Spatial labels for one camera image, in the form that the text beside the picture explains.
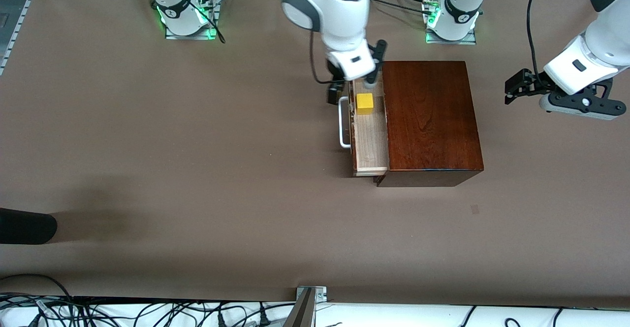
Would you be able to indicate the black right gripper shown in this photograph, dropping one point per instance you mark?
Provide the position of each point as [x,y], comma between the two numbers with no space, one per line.
[335,92]

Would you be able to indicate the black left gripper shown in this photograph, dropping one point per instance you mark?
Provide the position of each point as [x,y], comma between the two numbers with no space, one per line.
[536,82]

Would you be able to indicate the yellow block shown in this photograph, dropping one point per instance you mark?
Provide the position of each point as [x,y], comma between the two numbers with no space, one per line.
[364,103]

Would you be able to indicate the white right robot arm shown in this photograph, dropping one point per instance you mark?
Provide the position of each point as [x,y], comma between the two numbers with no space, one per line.
[339,16]

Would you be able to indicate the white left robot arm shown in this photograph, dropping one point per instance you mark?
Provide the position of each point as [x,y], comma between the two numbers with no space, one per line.
[605,41]

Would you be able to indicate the dark brown wooden cabinet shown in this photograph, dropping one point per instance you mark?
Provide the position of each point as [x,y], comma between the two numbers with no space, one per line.
[433,130]

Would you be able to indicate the black cylinder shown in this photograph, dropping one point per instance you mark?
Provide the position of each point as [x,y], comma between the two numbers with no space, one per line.
[24,226]

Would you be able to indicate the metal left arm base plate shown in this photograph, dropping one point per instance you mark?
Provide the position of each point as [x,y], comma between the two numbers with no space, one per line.
[450,41]

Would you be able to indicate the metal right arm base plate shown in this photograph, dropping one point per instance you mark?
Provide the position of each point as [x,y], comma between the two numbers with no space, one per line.
[189,37]

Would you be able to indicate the small metal corner bracket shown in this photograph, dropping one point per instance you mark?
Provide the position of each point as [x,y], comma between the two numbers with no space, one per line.
[320,292]

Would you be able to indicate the aluminium profile post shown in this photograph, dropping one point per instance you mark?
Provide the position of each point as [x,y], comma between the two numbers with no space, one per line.
[300,314]

